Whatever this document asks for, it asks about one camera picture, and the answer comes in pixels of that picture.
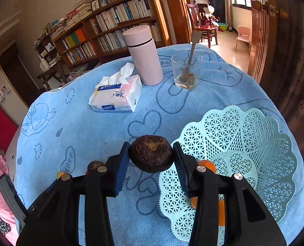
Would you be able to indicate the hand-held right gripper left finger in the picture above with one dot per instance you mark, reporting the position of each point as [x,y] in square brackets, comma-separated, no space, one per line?
[121,170]

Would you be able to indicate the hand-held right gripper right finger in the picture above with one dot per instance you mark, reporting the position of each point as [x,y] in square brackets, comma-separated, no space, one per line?
[182,167]

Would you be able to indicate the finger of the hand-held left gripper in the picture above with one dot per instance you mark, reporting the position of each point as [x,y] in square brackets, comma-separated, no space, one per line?
[43,196]

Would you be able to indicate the small round mandarin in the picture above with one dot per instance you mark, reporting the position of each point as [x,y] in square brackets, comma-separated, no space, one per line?
[209,164]

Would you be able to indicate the dark brown avocado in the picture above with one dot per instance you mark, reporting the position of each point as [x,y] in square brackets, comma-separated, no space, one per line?
[92,164]
[150,156]

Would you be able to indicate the oval orange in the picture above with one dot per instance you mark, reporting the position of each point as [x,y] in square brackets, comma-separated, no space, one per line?
[221,214]
[193,202]

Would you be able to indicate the teal plastic lattice basket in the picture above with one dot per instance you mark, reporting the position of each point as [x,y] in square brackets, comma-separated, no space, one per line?
[244,146]

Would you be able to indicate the large round orange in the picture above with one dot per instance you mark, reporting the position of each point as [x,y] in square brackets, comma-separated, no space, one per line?
[59,175]

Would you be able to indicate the dark flat slab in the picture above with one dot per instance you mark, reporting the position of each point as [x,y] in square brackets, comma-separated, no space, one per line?
[9,197]

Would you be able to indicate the blue printed towel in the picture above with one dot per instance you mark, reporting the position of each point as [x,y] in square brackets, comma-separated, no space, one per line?
[77,123]

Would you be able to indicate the tissue pack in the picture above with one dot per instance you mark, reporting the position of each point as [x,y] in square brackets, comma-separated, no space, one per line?
[116,96]

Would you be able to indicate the red panel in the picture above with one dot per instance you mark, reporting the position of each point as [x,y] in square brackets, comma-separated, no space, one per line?
[0,128]

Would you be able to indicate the clear drinking glass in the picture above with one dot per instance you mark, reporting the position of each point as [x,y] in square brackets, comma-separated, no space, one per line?
[188,79]

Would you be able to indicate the pink thermos bottle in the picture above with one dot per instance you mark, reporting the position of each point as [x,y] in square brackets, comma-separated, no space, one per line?
[145,56]

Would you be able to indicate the metal spoon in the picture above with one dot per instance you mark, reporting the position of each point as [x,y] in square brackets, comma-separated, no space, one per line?
[191,48]

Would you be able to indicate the dark wooden door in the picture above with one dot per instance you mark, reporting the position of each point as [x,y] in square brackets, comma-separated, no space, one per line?
[18,74]

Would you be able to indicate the small wooden shelf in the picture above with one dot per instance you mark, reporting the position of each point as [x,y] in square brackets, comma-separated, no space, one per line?
[49,61]

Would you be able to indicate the wooden chair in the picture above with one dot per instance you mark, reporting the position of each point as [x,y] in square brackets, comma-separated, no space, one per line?
[205,28]

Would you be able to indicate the pink plastic chair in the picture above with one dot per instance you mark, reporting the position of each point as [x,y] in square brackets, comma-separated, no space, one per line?
[243,34]

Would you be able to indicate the green plastic basin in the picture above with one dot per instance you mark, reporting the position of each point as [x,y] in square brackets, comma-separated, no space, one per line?
[223,27]

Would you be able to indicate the wooden bookshelf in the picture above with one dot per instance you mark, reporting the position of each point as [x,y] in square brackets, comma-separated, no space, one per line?
[88,24]

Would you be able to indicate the rows of books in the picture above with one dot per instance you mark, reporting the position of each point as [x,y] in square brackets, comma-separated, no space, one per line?
[111,18]

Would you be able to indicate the brown wooden door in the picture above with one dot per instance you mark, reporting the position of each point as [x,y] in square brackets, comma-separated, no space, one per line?
[261,30]

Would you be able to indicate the dark hanging clothing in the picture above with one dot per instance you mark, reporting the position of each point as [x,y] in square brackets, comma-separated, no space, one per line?
[216,2]

